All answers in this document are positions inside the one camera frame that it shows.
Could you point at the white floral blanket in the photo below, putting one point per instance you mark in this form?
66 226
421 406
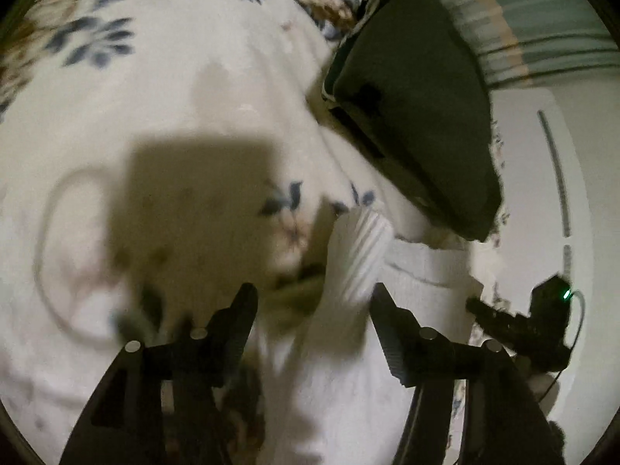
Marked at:
160 106

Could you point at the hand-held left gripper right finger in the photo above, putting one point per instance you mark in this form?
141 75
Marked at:
387 322

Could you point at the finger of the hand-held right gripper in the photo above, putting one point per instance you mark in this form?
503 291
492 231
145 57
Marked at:
491 318

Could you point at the white ribbed small garment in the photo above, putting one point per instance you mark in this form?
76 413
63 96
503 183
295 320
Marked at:
353 348

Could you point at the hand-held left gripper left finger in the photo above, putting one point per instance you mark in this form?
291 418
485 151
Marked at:
240 317

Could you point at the green striped bedding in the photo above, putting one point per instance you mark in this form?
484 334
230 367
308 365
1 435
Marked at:
533 14

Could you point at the dark green folded clothes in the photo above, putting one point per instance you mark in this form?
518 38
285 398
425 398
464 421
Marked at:
416 106

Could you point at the white panel with dark stripe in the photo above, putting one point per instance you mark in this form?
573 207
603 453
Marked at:
528 179

